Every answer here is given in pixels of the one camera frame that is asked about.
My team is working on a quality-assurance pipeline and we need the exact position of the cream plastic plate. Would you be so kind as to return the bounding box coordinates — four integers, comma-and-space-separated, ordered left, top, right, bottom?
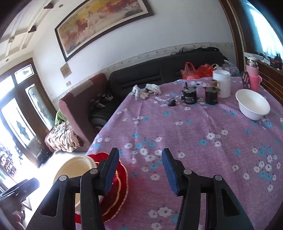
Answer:
53, 155, 98, 213

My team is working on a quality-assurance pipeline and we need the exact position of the red tray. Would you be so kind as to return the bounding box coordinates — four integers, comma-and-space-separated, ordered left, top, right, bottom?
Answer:
74, 151, 129, 224

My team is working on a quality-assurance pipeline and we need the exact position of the pink sleeved glass bottle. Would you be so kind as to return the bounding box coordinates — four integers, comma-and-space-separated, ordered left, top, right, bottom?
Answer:
246, 56, 262, 93

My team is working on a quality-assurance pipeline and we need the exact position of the wooden glass door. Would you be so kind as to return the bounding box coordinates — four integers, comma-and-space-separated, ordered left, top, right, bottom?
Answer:
1, 58, 56, 167

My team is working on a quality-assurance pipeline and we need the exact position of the maroon armchair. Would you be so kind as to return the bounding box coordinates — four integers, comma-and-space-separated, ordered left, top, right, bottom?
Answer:
58, 73, 107, 151

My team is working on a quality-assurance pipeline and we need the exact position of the black jar near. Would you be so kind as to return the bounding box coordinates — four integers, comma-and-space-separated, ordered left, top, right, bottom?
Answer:
181, 86, 198, 104

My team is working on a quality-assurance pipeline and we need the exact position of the black jar red label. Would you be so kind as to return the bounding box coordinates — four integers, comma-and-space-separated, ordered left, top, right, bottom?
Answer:
204, 86, 220, 105

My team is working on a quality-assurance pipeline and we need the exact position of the black sofa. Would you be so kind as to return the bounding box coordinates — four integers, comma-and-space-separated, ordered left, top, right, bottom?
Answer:
89, 47, 227, 134

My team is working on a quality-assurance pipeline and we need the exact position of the crumpled white cloth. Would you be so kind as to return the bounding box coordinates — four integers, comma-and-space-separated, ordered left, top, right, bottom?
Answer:
129, 84, 162, 101

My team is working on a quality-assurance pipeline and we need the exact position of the red plastic bag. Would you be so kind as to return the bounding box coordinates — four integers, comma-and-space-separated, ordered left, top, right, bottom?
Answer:
180, 62, 214, 80

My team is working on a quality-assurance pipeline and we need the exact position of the black perforated phone stand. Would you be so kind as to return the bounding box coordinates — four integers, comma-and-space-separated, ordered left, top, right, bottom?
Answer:
240, 71, 251, 90

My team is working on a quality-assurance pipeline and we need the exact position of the small wall picture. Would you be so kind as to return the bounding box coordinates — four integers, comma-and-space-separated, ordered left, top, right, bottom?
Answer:
60, 63, 72, 78

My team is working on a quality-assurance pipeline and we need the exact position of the white foam bowl far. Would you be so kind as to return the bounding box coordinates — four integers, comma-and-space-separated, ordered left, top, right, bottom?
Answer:
235, 89, 271, 121

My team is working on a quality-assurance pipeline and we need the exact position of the patterned blanket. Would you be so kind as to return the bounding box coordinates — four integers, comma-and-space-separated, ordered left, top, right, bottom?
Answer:
45, 122, 83, 153

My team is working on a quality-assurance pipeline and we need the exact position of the white plastic jar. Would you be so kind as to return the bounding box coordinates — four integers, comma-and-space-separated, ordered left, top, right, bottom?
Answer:
212, 70, 231, 98

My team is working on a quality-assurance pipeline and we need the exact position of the black handheld device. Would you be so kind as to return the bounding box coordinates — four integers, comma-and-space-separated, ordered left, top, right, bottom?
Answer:
1, 178, 39, 203

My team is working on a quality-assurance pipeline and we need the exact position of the framed horse painting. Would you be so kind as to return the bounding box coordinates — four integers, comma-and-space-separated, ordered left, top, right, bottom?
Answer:
55, 0, 154, 61

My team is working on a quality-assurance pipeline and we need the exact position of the small black clip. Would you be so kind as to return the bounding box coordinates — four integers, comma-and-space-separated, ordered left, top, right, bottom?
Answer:
168, 99, 177, 107

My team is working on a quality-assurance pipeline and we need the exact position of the purple floral tablecloth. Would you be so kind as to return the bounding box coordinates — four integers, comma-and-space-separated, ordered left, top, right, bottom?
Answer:
88, 77, 282, 229

